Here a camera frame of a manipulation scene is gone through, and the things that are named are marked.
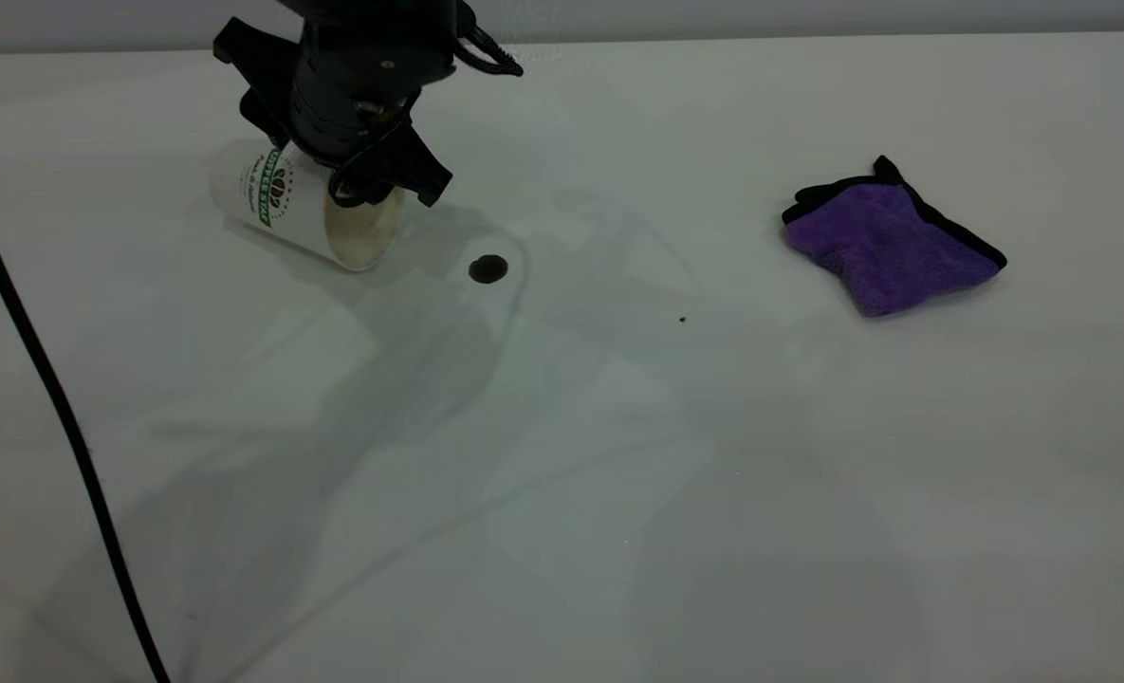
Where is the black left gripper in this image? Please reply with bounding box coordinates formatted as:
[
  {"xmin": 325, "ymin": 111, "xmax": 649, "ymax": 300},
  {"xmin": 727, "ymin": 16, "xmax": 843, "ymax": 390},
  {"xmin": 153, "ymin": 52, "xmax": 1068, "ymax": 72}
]
[{"xmin": 213, "ymin": 0, "xmax": 458, "ymax": 210}]

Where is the white paper coffee cup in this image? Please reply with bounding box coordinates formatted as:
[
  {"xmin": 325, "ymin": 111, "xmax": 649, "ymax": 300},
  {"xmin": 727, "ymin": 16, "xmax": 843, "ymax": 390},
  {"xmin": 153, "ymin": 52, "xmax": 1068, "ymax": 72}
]
[{"xmin": 209, "ymin": 140, "xmax": 409, "ymax": 274}]

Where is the purple cloth with black edge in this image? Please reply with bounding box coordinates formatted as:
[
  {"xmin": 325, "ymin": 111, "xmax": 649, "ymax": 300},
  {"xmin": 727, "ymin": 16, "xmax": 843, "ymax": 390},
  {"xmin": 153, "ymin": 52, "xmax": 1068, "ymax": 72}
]
[{"xmin": 782, "ymin": 156, "xmax": 1008, "ymax": 319}]

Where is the long black cable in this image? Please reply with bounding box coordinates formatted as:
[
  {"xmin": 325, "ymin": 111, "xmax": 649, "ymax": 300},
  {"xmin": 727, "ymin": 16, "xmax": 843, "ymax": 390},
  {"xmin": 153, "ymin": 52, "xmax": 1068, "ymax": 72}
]
[{"xmin": 0, "ymin": 152, "xmax": 172, "ymax": 683}]

